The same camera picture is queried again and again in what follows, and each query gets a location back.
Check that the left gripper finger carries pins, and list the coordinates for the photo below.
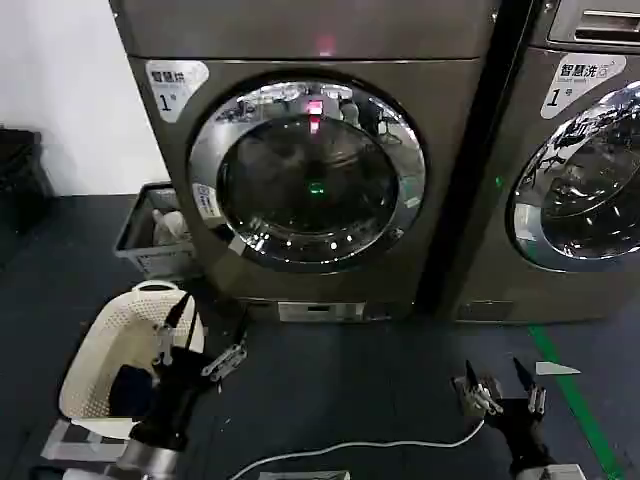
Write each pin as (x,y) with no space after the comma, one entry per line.
(227,360)
(165,340)

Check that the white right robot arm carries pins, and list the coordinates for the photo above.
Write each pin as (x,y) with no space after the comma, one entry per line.
(550,472)

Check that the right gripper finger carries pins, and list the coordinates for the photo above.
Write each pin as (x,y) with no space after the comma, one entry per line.
(480,397)
(536,397)

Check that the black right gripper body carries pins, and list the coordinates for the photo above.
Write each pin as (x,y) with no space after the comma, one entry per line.
(520,430)

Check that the white triangular floor marker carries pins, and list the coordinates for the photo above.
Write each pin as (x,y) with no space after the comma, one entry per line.
(552,369)

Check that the grey plastic crate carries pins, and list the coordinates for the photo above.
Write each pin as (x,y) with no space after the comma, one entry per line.
(131,235)

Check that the grey dryer with number sticker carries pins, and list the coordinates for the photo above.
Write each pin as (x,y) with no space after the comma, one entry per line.
(165,210)

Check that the dark blue clothes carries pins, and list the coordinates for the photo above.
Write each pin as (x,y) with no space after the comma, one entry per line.
(132,390)

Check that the round glass dryer door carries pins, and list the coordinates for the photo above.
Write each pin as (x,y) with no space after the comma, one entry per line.
(590,200)
(310,200)

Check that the white items in crate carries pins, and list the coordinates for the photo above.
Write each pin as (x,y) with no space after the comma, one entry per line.
(170,227)

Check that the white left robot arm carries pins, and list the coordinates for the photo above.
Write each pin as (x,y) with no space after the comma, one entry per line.
(145,457)

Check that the green floor tape strip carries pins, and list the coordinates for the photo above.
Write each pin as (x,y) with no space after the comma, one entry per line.
(570,395)

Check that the grey dryer with drawer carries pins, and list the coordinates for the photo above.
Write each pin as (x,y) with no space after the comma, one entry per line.
(490,280)

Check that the black bin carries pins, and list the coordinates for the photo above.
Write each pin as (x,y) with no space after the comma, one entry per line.
(22,180)

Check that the white plastic laundry basket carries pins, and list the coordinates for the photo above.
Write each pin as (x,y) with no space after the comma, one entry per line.
(110,335)

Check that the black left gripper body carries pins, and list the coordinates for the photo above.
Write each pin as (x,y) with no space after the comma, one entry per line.
(180,390)

